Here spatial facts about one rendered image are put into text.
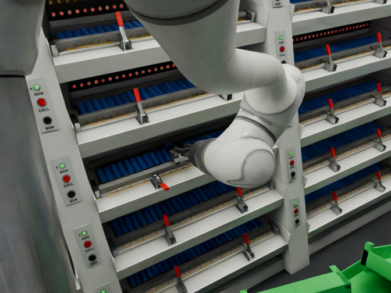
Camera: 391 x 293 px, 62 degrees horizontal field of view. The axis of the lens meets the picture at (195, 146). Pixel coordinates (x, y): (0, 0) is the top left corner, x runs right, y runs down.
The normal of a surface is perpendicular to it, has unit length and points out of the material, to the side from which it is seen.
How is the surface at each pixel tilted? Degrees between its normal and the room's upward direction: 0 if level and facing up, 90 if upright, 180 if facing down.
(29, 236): 89
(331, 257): 0
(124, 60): 112
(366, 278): 0
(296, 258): 90
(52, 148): 90
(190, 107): 22
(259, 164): 77
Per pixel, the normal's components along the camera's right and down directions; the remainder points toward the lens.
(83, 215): 0.44, 0.21
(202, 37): 0.29, 0.93
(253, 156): 0.15, -0.07
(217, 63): 0.50, 0.82
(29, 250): 0.86, -0.03
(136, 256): 0.01, -0.79
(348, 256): -0.17, -0.94
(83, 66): 0.48, 0.55
